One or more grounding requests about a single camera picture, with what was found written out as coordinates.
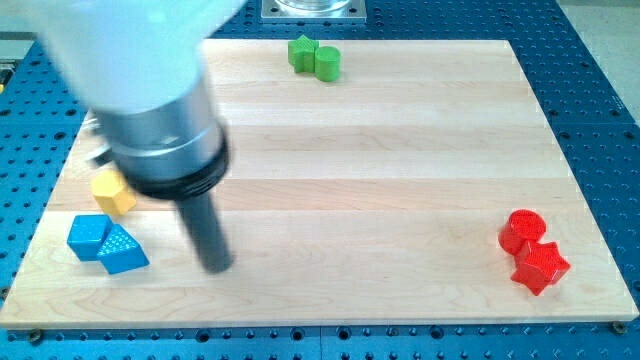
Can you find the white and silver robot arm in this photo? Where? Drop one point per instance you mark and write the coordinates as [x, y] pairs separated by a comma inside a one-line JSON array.
[[138, 65]]

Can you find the green star block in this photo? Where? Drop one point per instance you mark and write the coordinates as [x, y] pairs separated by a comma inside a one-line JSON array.
[[301, 54]]

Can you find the red star block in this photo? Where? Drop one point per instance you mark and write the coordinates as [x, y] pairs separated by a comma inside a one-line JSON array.
[[539, 265]]

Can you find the light wooden board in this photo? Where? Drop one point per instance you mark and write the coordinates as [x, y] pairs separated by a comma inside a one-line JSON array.
[[373, 200]]

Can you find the green cylinder block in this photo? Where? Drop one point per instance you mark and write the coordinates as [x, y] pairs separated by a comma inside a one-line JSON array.
[[327, 63]]

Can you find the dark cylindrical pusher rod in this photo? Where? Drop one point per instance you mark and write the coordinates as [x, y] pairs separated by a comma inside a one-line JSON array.
[[200, 219]]

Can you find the yellow hexagon block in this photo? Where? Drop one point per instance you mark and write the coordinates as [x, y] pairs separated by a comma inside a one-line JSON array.
[[112, 193]]

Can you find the red cylinder block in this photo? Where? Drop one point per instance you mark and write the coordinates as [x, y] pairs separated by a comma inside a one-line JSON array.
[[522, 225]]

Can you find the blue triangle block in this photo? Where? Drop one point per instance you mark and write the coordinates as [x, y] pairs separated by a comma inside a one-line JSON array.
[[120, 252]]

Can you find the blue cube block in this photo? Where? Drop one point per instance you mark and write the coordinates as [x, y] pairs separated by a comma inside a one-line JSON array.
[[87, 234]]

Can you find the blue perforated metal table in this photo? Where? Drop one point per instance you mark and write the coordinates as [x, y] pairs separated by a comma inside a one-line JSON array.
[[596, 131]]

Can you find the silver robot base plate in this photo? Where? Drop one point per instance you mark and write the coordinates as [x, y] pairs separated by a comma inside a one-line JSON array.
[[313, 11]]

